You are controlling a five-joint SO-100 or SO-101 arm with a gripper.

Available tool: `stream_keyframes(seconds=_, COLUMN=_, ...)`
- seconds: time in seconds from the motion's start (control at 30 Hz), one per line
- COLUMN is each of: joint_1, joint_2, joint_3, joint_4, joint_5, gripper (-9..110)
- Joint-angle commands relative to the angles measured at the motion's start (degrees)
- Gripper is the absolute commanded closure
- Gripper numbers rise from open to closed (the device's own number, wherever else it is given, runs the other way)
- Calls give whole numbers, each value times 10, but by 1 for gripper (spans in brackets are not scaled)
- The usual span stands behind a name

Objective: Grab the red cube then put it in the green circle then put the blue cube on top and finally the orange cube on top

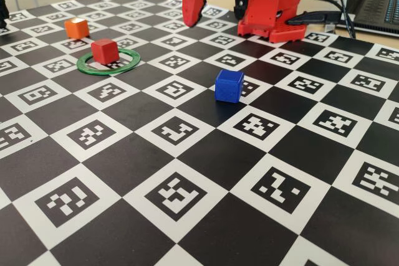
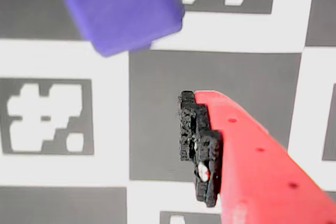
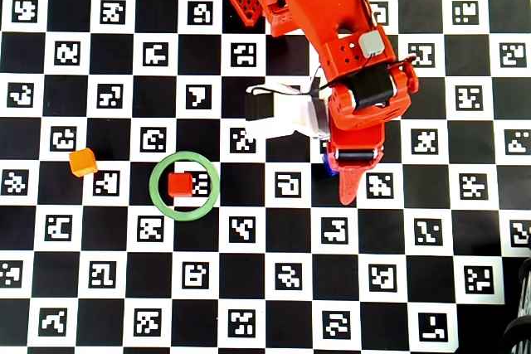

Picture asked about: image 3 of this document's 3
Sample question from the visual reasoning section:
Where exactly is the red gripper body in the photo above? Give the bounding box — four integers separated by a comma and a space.
329, 117, 386, 172

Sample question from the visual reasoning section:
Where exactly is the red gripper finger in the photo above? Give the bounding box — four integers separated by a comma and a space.
336, 164, 373, 206

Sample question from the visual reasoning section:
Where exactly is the blue cube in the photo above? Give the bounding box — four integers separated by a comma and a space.
322, 153, 340, 177

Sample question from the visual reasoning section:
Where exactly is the red cube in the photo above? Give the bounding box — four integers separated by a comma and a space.
167, 171, 194, 198

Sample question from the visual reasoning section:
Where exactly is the orange cube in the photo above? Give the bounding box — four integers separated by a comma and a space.
69, 148, 99, 178

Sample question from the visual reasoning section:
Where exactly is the black white marker board mat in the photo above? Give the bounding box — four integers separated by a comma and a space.
0, 0, 531, 349

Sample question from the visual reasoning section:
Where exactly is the small grey connector box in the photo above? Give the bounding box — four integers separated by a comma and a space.
358, 30, 387, 57

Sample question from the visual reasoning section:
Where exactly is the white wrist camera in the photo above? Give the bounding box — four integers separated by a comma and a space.
244, 80, 333, 140

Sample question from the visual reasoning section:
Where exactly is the black camera cable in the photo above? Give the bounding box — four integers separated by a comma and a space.
247, 55, 416, 96

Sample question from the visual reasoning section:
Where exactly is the green flat ring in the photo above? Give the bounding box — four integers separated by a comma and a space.
149, 150, 220, 222

